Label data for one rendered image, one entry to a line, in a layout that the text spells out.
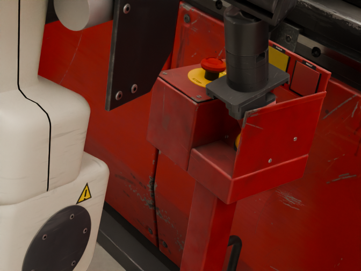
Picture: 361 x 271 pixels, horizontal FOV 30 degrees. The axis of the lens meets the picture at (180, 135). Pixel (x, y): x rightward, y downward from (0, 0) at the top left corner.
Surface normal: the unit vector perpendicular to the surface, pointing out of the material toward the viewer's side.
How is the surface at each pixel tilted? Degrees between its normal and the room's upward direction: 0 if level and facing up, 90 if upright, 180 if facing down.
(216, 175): 90
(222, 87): 16
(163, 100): 90
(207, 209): 90
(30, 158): 90
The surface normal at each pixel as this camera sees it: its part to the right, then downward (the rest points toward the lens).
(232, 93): -0.08, -0.78
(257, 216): -0.76, 0.22
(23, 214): 0.81, 0.38
